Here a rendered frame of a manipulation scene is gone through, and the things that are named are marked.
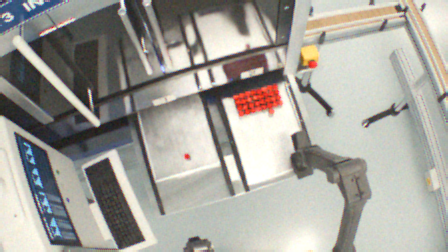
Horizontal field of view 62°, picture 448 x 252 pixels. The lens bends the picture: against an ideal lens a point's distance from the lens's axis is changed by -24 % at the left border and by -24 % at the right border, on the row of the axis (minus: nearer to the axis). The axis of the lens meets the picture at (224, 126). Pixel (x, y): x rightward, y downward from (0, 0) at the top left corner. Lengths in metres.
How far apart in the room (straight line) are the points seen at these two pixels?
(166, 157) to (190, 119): 0.18
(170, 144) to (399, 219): 1.63
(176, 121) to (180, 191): 0.28
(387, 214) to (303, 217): 0.59
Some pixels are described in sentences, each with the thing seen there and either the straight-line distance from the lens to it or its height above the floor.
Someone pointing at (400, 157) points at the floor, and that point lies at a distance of 2.92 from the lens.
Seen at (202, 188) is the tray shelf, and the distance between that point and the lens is 1.82.
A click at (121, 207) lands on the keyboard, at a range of 1.93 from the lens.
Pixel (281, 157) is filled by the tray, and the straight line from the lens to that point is 1.84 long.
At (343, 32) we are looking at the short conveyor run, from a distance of 2.01.
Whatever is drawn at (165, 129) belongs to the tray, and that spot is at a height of 0.88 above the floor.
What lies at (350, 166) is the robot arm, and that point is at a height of 1.53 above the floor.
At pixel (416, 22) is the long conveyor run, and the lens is 2.16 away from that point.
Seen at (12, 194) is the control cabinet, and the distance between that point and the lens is 1.29.
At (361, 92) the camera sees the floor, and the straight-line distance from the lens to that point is 2.94.
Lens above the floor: 2.68
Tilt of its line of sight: 75 degrees down
